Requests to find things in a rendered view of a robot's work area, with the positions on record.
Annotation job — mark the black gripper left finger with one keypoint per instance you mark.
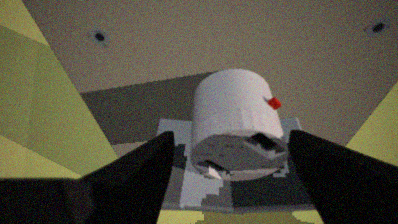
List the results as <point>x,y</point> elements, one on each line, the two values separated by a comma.
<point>129,190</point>

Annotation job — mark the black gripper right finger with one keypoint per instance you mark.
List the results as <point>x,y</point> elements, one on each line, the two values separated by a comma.
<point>346,186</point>

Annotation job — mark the white cylinder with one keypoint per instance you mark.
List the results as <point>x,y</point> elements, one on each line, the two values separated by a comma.
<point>236,133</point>

